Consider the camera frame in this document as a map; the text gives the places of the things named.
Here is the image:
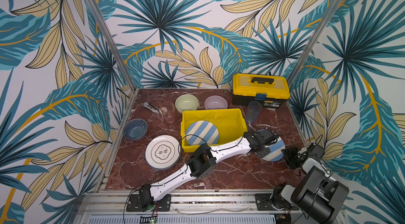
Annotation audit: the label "lilac bowl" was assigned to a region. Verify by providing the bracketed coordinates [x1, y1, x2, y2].
[204, 95, 228, 110]

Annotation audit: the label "blue textured plastic cup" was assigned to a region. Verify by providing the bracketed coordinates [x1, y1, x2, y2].
[245, 101, 263, 124]

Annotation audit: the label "dark blue bowl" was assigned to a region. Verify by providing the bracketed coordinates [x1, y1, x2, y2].
[123, 118, 148, 141]

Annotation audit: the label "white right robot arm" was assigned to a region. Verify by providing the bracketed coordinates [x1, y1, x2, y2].
[271, 143, 349, 224]

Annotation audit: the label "pale green bowl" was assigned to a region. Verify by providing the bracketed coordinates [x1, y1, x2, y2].
[175, 94, 199, 114]

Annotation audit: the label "yellow black plastic toolbox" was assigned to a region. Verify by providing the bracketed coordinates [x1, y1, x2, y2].
[232, 74, 291, 109]

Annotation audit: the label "metal wrench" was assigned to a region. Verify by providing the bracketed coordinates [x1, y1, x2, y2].
[141, 102, 160, 115]

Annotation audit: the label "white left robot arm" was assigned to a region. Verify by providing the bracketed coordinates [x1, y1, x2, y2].
[137, 129, 281, 212]

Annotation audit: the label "yellow plastic bin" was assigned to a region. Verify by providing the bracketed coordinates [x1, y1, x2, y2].
[180, 109, 248, 153]

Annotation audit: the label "clear drinking glass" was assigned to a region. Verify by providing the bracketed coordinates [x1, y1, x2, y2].
[160, 101, 175, 124]

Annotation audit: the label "white plate green rings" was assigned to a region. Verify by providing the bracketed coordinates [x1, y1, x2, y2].
[145, 134, 181, 171]

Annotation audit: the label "blue striped plate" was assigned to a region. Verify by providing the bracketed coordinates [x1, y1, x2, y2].
[185, 121, 219, 145]
[256, 131, 285, 162]

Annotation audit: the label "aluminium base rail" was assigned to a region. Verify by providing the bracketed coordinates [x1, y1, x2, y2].
[74, 189, 314, 224]

